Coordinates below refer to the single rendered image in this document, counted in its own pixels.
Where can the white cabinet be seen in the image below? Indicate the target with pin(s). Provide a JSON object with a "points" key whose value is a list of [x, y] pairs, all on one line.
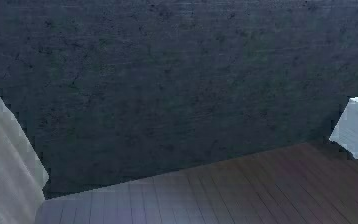
{"points": [[355, 130]]}

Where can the pale grey cloth-covered bed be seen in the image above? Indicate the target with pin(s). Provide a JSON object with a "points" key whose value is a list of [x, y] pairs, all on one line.
{"points": [[7, 173]]}

